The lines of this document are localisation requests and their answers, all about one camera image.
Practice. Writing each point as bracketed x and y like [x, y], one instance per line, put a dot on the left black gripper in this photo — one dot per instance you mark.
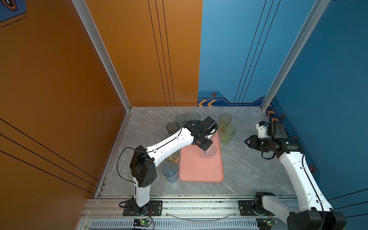
[206, 146]

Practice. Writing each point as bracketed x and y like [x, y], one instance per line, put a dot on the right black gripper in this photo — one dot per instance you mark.
[252, 143]

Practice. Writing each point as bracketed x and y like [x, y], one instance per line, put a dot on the clear short glass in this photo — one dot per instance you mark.
[210, 152]

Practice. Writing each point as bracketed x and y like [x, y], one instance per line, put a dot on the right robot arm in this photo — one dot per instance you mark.
[314, 212]

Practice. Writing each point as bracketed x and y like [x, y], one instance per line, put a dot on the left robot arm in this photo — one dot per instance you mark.
[145, 160]

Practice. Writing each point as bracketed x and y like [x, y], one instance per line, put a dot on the pink plastic tray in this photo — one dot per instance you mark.
[193, 167]

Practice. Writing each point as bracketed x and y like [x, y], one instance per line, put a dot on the teal textured glass right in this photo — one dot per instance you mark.
[195, 117]

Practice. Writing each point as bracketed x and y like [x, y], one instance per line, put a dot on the teal textured glass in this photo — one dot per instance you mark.
[195, 117]
[180, 119]

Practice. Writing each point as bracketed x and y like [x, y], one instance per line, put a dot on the teal textured glass left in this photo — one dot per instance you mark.
[180, 119]

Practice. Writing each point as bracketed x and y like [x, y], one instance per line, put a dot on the tall yellow glass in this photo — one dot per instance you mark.
[224, 119]

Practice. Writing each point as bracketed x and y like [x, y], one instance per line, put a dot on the tall green glass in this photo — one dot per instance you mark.
[227, 134]

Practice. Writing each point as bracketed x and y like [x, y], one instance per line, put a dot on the smoky grey glass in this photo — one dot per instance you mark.
[172, 128]

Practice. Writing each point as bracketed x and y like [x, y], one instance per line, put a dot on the amber orange glass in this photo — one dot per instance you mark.
[173, 157]

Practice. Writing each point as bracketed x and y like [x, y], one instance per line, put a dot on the tall blue glass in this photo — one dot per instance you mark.
[170, 171]

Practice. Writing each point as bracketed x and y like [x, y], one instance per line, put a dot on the right green circuit board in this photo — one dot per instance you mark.
[266, 224]

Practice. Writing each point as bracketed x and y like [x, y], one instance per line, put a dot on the green circuit board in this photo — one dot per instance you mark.
[266, 224]
[142, 224]

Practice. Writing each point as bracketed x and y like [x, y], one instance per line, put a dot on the left green circuit board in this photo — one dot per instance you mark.
[142, 224]

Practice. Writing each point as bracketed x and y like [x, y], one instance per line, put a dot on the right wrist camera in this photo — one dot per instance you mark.
[262, 129]

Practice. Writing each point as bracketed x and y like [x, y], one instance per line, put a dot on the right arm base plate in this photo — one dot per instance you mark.
[250, 208]

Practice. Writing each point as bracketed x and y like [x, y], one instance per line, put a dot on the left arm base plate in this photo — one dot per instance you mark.
[153, 208]

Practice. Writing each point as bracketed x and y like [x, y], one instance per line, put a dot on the aluminium front rail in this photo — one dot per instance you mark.
[179, 213]

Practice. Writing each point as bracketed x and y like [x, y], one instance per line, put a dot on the right aluminium corner post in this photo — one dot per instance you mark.
[306, 30]

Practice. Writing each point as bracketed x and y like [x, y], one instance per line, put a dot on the aluminium corner post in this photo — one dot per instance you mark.
[306, 30]
[91, 28]

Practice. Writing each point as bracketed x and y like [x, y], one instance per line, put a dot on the left aluminium corner post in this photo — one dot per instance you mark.
[91, 28]

